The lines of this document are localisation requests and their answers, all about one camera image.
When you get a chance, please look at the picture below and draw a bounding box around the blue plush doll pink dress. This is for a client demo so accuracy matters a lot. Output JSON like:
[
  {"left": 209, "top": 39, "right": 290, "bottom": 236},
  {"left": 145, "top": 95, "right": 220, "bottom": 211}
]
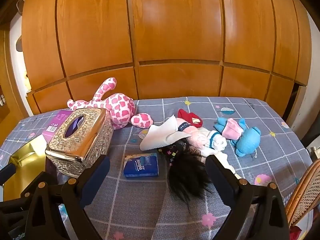
[{"left": 214, "top": 117, "right": 261, "bottom": 157}]

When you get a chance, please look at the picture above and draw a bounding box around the red sock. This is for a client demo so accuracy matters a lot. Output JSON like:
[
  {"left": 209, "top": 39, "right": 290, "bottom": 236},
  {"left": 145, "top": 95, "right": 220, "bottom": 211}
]
[{"left": 177, "top": 109, "right": 203, "bottom": 128}]

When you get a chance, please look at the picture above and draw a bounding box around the blue tissue packet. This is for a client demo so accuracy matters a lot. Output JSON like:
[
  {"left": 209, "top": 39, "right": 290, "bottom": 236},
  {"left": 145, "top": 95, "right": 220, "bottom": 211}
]
[{"left": 123, "top": 153, "right": 159, "bottom": 178}]

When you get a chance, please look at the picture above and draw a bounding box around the white cloth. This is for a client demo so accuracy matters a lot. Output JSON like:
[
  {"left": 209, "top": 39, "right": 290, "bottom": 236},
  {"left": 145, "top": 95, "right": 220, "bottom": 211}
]
[{"left": 140, "top": 115, "right": 191, "bottom": 151}]

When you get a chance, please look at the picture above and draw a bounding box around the pink fluffy sock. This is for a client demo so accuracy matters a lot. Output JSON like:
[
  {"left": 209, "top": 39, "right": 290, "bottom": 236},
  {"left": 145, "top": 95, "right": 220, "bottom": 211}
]
[{"left": 178, "top": 122, "right": 209, "bottom": 149}]

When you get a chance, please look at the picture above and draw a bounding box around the gold tray box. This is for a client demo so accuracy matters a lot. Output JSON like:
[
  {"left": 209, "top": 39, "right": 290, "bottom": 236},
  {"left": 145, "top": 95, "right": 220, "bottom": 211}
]
[{"left": 3, "top": 135, "right": 47, "bottom": 201}]

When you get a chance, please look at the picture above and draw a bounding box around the wicker chair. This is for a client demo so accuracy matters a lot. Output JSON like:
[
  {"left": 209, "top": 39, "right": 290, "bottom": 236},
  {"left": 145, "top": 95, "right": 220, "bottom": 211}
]
[{"left": 285, "top": 159, "right": 320, "bottom": 227}]

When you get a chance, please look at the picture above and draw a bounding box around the purple cardboard box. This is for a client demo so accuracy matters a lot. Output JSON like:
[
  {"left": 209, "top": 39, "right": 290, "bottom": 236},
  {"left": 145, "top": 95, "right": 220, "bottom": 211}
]
[{"left": 42, "top": 109, "right": 73, "bottom": 143}]

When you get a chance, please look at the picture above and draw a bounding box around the ornate silver tissue box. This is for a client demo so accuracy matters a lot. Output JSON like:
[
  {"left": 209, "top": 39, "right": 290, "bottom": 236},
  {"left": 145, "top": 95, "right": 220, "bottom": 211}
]
[{"left": 46, "top": 108, "right": 113, "bottom": 178}]

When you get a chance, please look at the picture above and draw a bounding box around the grey checked bed sheet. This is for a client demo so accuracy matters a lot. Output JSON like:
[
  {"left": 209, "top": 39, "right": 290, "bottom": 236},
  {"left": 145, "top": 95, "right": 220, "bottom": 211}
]
[{"left": 1, "top": 97, "right": 311, "bottom": 239}]

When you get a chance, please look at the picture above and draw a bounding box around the pink white giraffe plush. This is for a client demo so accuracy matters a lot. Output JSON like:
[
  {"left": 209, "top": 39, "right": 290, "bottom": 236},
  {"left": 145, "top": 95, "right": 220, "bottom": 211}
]
[{"left": 67, "top": 77, "right": 153, "bottom": 130}]

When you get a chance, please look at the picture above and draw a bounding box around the wooden wardrobe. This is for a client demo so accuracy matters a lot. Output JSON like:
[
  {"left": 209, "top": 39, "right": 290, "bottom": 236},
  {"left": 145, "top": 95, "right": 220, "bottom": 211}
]
[{"left": 22, "top": 0, "right": 311, "bottom": 115}]

